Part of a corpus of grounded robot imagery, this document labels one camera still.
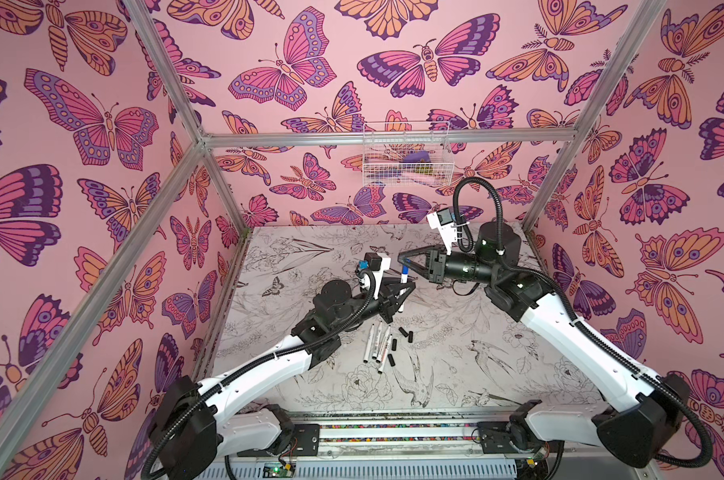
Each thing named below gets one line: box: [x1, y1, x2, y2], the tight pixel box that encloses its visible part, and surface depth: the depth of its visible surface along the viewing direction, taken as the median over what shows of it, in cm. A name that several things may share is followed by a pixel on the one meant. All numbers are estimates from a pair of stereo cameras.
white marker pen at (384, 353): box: [378, 334, 393, 374], surface depth 89 cm
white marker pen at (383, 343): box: [376, 325, 391, 363], surface depth 91 cm
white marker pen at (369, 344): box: [363, 323, 375, 363], surface depth 91 cm
